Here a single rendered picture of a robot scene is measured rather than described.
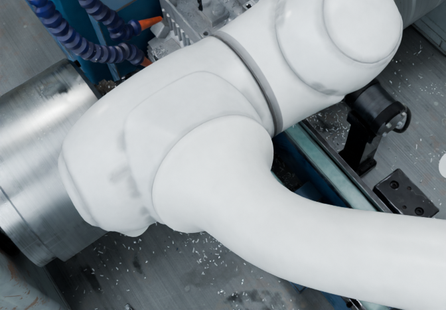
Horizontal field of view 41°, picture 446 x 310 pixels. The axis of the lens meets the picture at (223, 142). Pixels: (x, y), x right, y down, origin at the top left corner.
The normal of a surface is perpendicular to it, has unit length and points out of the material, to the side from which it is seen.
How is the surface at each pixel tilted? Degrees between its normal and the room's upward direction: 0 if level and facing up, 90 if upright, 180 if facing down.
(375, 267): 35
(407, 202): 0
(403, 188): 0
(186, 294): 0
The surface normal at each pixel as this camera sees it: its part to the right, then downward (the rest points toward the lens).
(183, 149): 0.11, 0.12
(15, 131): -0.08, -0.46
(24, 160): 0.11, -0.22
